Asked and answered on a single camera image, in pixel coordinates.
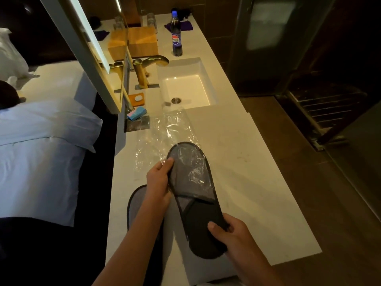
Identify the metal sink drain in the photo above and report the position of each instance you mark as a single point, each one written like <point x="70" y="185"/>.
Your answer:
<point x="176" y="100"/>

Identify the clear plastic bag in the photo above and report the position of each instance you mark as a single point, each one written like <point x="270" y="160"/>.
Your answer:
<point x="169" y="145"/>

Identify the person's left thumb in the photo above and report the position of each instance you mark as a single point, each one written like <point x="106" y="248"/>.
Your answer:
<point x="167" y="165"/>

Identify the framed wall mirror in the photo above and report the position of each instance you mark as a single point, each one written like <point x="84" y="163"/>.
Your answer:
<point x="89" y="47"/>

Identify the wooden tissue box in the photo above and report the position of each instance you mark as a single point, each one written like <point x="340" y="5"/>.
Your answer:
<point x="143" y="41"/>

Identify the white pillow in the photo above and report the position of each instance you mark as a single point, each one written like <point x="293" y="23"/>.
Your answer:
<point x="47" y="122"/>

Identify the purple cloth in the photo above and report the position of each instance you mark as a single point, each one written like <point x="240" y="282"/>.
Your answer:
<point x="183" y="26"/>

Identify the person's left hand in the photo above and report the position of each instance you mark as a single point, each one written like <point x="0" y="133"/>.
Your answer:
<point x="157" y="183"/>

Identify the blue soap packet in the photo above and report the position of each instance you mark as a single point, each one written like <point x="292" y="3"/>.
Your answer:
<point x="137" y="113"/>

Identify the white sink basin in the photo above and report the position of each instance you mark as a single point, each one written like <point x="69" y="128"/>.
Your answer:
<point x="186" y="84"/>

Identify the orange soap dish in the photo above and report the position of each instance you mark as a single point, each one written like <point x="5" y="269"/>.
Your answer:
<point x="137" y="99"/>

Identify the white bed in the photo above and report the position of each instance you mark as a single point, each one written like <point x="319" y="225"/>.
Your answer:
<point x="41" y="151"/>

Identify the gold faucet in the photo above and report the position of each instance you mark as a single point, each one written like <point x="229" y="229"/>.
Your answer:
<point x="145" y="69"/>

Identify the person's left forearm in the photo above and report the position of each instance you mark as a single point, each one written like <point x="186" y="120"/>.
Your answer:
<point x="131" y="247"/>

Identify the person's right forearm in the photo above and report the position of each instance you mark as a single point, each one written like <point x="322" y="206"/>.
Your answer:
<point x="256" y="269"/>

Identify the metal floor rack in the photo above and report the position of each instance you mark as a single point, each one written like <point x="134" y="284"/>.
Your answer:
<point x="324" y="111"/>

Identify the clear drinking glass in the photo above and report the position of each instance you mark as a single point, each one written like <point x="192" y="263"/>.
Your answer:
<point x="151" y="21"/>

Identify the person's right hand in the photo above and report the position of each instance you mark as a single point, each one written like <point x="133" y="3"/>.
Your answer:
<point x="235" y="235"/>

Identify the glass shower door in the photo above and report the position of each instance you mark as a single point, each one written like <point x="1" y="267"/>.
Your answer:
<point x="262" y="41"/>

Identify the person's right thumb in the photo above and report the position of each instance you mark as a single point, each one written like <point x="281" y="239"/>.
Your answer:
<point x="215" y="229"/>

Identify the grey slipper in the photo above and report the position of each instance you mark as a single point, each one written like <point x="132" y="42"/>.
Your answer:
<point x="195" y="202"/>
<point x="140" y="223"/>

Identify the dark soda bottle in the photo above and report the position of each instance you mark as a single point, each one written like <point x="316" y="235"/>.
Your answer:
<point x="176" y="34"/>

